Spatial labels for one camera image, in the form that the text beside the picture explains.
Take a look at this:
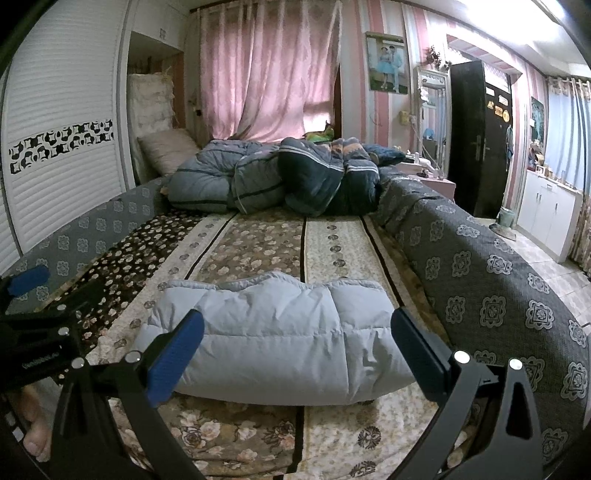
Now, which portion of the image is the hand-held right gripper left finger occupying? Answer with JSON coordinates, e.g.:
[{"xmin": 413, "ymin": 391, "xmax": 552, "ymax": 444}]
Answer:
[{"xmin": 50, "ymin": 310, "xmax": 213, "ymax": 480}]

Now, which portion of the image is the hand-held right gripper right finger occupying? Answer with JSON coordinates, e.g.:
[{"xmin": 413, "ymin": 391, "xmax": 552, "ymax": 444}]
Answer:
[{"xmin": 383, "ymin": 307, "xmax": 555, "ymax": 480}]

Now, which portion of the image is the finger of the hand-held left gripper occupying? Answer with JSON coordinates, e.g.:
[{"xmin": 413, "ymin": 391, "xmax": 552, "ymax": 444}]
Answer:
[{"xmin": 0, "ymin": 265, "xmax": 79, "ymax": 332}]

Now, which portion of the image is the light blue down jacket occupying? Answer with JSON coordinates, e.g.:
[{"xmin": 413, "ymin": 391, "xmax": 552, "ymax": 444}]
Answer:
[{"xmin": 131, "ymin": 271, "xmax": 416, "ymax": 406}]

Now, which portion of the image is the person's bare foot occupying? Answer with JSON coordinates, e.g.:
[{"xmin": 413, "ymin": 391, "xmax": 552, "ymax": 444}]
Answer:
[{"xmin": 18, "ymin": 385, "xmax": 52, "ymax": 462}]

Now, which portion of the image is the floral patterned bed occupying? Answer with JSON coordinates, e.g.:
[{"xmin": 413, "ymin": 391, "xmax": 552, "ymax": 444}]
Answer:
[{"xmin": 7, "ymin": 168, "xmax": 591, "ymax": 464}]

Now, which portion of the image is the brown floral striped blanket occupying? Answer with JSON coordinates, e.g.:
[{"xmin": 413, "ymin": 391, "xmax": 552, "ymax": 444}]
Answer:
[{"xmin": 46, "ymin": 210, "xmax": 467, "ymax": 480}]

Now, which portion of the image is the pink nightstand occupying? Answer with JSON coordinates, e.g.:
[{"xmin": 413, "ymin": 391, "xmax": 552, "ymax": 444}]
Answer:
[{"xmin": 401, "ymin": 159, "xmax": 456, "ymax": 202}]

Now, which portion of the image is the grey-blue striped quilt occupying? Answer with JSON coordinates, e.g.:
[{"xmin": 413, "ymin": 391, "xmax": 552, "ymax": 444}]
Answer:
[{"xmin": 164, "ymin": 138, "xmax": 287, "ymax": 214}]

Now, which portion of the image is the beige pillow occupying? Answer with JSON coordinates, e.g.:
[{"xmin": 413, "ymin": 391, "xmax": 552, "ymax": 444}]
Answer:
[{"xmin": 137, "ymin": 128, "xmax": 201, "ymax": 177}]

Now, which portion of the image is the white cabinet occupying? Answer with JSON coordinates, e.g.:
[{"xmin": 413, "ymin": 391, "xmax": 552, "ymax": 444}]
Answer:
[{"xmin": 516, "ymin": 171, "xmax": 583, "ymax": 264}]

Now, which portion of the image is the dark teal striped quilt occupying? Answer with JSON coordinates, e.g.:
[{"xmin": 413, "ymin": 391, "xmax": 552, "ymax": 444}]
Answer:
[{"xmin": 278, "ymin": 137, "xmax": 385, "ymax": 217}]

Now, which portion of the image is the dark blue cloth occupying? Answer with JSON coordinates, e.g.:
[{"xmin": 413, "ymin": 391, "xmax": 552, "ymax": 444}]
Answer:
[{"xmin": 364, "ymin": 144, "xmax": 408, "ymax": 165}]

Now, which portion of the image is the white fluffy bedding stack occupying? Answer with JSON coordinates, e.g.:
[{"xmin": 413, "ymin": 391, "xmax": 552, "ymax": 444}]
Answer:
[{"xmin": 127, "ymin": 73, "xmax": 177, "ymax": 140}]

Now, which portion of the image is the orange blue patterned cloth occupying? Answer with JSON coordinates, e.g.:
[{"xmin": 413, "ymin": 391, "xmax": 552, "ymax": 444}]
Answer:
[{"xmin": 330, "ymin": 137, "xmax": 376, "ymax": 163}]

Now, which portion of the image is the white framed mirror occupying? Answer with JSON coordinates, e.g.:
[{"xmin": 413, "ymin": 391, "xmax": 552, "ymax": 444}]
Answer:
[{"xmin": 412, "ymin": 65, "xmax": 451, "ymax": 180}]

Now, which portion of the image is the green toy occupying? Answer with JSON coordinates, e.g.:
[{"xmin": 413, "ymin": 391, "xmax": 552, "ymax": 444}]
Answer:
[{"xmin": 304, "ymin": 121, "xmax": 334, "ymax": 141}]

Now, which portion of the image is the blue curtain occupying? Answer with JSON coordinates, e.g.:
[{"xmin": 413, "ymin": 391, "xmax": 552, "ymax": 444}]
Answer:
[{"xmin": 546, "ymin": 76, "xmax": 591, "ymax": 278}]

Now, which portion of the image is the pink curtain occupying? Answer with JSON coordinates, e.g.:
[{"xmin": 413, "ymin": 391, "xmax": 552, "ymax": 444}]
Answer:
[{"xmin": 198, "ymin": 0, "xmax": 345, "ymax": 144}]

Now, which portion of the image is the wall poster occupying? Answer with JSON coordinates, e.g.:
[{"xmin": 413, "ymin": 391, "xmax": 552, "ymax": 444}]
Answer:
[{"xmin": 530, "ymin": 96, "xmax": 548, "ymax": 140}]

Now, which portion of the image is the framed wall photo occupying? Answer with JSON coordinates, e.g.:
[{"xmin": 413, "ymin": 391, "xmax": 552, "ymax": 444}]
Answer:
[{"xmin": 365, "ymin": 31, "xmax": 410, "ymax": 96}]

